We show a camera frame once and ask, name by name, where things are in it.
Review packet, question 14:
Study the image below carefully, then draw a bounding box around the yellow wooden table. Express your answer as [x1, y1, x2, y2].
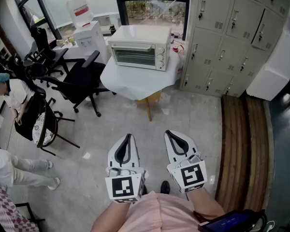
[134, 90, 163, 122]

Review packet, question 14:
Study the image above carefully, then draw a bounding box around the person's right forearm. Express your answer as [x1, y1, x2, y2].
[186, 188, 226, 221]

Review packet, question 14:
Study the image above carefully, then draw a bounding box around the black window frame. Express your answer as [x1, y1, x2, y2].
[11, 0, 191, 41]

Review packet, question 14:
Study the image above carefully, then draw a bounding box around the white cabinet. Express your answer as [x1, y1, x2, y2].
[246, 29, 290, 102]

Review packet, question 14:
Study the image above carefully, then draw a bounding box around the red white checkered cushion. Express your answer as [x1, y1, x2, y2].
[0, 186, 39, 232]

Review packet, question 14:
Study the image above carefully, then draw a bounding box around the white oven door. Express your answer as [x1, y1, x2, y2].
[110, 42, 158, 69]

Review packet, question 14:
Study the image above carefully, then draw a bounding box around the white water dispenser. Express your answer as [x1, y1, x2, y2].
[73, 20, 110, 65]

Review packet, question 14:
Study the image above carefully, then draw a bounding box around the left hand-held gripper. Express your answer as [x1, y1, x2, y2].
[104, 133, 147, 204]

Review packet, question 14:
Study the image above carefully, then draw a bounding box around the grey metal locker cabinet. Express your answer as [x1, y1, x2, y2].
[179, 0, 290, 98]

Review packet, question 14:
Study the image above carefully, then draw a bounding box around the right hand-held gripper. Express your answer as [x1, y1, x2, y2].
[164, 130, 208, 194]

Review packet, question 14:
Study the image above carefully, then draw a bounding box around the clear water jug red label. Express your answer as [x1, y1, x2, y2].
[66, 0, 94, 30]

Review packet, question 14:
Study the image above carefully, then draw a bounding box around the person's left forearm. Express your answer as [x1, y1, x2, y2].
[90, 200, 136, 232]

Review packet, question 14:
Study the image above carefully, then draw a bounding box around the black device with blue screen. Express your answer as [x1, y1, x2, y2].
[197, 209, 268, 232]

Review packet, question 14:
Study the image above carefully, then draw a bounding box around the person's pink shirt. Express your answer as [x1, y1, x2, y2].
[118, 190, 203, 232]

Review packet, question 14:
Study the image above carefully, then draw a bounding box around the patterned seat cushion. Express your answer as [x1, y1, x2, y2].
[32, 112, 56, 147]

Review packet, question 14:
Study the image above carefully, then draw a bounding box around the black metal chair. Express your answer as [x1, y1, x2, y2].
[14, 97, 81, 157]

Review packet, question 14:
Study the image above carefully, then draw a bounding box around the wooden slat bench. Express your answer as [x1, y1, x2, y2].
[214, 94, 274, 212]

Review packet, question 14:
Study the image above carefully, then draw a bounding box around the left hand-held gripper camera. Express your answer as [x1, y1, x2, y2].
[106, 167, 136, 178]

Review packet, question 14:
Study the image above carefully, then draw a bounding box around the right hand-held gripper camera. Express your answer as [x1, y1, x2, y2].
[176, 153, 203, 169]

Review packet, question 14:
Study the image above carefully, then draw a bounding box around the hand-held gripper camera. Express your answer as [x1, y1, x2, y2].
[106, 167, 136, 178]
[176, 153, 203, 169]

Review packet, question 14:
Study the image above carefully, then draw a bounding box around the white oven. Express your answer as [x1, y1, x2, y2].
[107, 25, 173, 72]

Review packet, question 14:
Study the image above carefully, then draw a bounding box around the black office chair with headrest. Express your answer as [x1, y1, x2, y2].
[24, 27, 70, 82]

